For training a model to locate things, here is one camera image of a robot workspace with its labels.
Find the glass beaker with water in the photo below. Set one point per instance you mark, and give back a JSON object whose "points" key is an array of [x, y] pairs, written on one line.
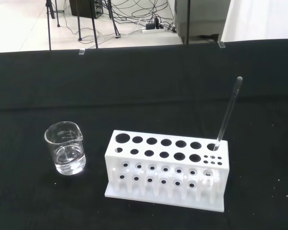
{"points": [[69, 160]]}

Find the black plug adapter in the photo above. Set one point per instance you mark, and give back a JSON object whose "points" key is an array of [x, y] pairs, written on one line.
{"points": [[152, 24]]}

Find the black stand pole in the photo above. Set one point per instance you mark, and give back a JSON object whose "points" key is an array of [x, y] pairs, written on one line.
{"points": [[188, 24]]}

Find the clear tape piece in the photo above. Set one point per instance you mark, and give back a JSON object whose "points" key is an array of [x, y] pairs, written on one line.
{"points": [[221, 45], [81, 52]]}

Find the grey metal cabinet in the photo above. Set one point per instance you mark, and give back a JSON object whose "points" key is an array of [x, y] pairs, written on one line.
{"points": [[201, 24]]}

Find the white power strip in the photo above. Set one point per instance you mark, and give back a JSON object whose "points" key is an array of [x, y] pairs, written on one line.
{"points": [[153, 31]]}

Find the black computer case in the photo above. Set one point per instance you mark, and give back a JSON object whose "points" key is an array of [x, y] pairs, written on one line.
{"points": [[84, 9]]}

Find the white test tube rack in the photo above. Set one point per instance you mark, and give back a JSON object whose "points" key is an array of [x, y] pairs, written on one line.
{"points": [[158, 200]]}

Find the black bench cloth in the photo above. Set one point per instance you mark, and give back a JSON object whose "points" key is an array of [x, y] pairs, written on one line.
{"points": [[144, 95]]}

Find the black tripod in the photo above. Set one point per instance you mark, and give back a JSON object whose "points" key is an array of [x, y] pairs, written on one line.
{"points": [[49, 28], [94, 31]]}

